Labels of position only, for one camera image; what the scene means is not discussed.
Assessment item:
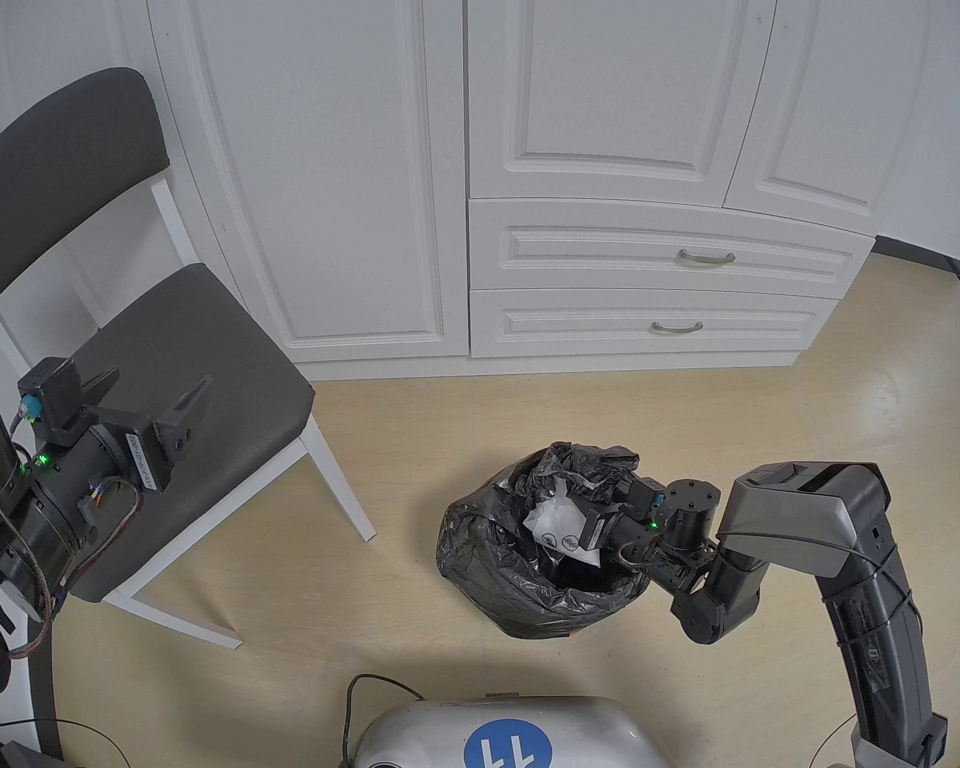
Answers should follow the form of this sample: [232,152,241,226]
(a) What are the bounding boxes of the white chair grey cushions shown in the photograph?
[0,67,378,650]

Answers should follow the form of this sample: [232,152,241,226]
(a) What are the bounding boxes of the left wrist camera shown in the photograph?
[16,357,85,445]

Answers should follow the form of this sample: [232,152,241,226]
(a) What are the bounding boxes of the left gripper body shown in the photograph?
[26,420,175,555]

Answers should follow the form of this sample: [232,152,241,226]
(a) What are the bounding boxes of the clear printed wrapper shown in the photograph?
[522,486,606,570]

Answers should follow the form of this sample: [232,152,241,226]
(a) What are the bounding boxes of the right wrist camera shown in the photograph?
[626,480,669,520]

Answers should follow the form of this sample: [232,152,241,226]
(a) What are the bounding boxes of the black plastic bag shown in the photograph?
[436,441,652,640]

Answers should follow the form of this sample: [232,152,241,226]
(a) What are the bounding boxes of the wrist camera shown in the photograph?
[16,357,85,445]
[626,480,669,520]

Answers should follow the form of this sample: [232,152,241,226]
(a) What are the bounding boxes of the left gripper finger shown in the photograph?
[75,366,121,412]
[153,375,213,460]

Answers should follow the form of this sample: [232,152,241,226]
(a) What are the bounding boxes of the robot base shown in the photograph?
[352,696,676,768]

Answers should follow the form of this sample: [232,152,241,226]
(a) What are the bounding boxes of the thin black cable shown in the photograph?
[813,712,860,768]
[0,717,125,768]

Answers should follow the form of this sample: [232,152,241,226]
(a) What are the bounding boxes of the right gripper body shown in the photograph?
[577,508,663,558]

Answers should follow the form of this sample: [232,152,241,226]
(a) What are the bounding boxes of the white wardrobe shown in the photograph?
[112,0,935,382]

